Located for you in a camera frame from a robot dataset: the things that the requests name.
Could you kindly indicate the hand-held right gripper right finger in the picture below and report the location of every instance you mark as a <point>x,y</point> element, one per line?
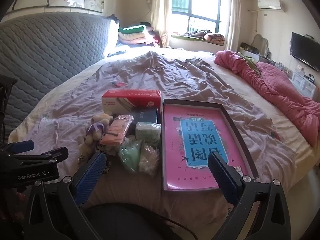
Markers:
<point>223,180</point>

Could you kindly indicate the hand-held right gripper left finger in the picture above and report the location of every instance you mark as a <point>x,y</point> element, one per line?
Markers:
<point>91,177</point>

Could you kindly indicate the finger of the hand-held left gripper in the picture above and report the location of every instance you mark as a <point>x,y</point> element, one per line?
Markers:
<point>21,146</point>
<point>50,155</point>

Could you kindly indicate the mint green cloth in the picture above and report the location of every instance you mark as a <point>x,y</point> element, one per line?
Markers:
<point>130,156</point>

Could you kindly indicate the cream teddy bear plush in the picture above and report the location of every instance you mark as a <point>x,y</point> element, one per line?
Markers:
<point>96,130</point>

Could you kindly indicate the pink cloth packet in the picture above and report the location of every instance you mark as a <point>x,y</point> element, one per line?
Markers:
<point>115,133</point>

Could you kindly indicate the white floral scrunchie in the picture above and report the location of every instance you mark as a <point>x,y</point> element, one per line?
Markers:
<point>150,158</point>

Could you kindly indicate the green printed tissue pack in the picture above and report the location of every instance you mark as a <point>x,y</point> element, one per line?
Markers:
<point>147,132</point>

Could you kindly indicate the dark shallow box tray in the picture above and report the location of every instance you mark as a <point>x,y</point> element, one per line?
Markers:
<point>192,103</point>

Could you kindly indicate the pink book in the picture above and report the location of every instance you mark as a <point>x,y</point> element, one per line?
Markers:
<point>175,135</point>

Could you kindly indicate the dark blue box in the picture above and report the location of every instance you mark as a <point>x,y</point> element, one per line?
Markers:
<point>147,116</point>

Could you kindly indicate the red and white tissue box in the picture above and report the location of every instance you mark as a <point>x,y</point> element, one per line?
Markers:
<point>130,96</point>

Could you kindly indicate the cream bed sheet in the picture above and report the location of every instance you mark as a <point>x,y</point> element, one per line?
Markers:
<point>232,85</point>

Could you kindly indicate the grey quilted headboard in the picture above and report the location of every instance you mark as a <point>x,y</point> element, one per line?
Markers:
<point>50,55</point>

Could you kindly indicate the pink quilt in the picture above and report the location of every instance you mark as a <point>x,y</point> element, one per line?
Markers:
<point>275,90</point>

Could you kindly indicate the white drawer cabinet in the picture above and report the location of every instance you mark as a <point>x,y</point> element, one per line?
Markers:
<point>303,83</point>

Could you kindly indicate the vanity mirror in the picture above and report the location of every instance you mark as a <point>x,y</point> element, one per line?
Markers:
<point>260,43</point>

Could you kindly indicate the patterned cushion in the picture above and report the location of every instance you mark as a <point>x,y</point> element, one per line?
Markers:
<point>215,38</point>

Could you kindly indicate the stack of folded blankets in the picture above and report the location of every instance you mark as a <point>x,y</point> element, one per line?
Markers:
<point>135,36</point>

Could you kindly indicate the dark blanket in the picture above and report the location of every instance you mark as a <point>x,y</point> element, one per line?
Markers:
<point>197,33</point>

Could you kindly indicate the black television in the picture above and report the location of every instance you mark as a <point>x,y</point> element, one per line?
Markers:
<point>305,47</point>

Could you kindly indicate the cream curtain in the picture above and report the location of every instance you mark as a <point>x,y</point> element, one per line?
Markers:
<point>161,12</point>
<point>233,17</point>

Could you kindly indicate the window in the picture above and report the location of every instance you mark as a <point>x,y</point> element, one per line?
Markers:
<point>200,5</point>

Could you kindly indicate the white air conditioner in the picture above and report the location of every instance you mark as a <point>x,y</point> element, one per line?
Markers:
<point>270,4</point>

